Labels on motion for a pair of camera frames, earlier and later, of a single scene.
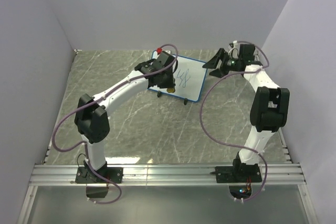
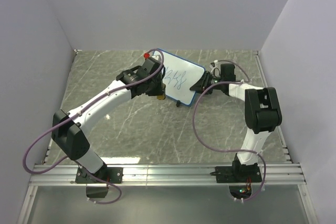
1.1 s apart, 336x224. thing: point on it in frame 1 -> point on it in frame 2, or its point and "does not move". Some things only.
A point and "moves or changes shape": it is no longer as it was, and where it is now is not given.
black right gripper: [213, 62] -> [202, 84]
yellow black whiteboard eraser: [170, 89] -> [162, 96]
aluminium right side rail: [287, 156] does not move
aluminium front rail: [168, 174] does not move
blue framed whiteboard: [190, 76] moves or changes shape
